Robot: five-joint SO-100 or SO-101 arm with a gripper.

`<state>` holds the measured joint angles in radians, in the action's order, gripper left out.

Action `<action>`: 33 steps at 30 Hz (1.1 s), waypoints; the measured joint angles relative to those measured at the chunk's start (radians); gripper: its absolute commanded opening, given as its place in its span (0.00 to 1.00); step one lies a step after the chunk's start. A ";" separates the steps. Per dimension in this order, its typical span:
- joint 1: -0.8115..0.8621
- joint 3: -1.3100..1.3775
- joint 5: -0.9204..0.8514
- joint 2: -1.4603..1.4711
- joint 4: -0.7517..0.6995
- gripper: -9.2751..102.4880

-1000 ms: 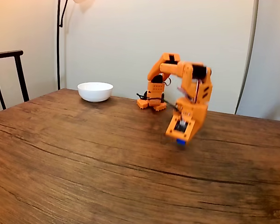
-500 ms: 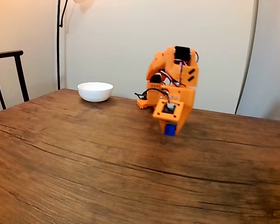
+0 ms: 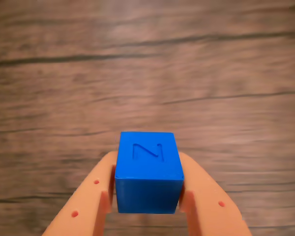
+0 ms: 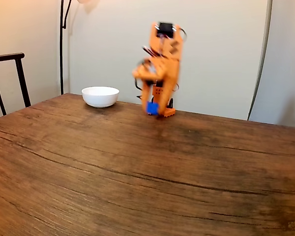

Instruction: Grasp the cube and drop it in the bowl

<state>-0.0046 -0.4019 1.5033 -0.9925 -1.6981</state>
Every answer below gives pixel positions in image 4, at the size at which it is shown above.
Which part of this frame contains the black camera cable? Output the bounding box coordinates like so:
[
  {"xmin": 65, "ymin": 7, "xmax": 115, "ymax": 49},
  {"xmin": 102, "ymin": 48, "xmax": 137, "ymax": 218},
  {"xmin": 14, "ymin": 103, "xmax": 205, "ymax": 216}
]
[{"xmin": 134, "ymin": 78, "xmax": 144, "ymax": 99}]

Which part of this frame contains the black wooden chair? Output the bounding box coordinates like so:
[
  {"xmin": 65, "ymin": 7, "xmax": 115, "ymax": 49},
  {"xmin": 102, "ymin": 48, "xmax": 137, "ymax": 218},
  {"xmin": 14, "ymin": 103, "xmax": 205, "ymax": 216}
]
[{"xmin": 0, "ymin": 52, "xmax": 31, "ymax": 116}]

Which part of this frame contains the black floor lamp pole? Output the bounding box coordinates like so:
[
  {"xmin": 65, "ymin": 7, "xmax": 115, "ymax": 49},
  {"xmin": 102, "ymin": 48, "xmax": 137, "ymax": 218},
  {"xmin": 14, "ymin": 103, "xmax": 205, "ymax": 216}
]
[{"xmin": 59, "ymin": 0, "xmax": 72, "ymax": 95}]

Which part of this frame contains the blue cube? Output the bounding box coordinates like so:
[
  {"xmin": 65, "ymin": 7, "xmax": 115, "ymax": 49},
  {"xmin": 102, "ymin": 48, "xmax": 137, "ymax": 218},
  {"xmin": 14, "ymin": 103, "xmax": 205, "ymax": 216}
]
[{"xmin": 147, "ymin": 102, "xmax": 160, "ymax": 116}]

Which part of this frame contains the white bowl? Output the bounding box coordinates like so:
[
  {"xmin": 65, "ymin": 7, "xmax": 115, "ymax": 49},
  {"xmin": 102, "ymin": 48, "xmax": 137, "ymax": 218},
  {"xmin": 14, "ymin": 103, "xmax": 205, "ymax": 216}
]
[{"xmin": 81, "ymin": 86, "xmax": 120, "ymax": 108}]

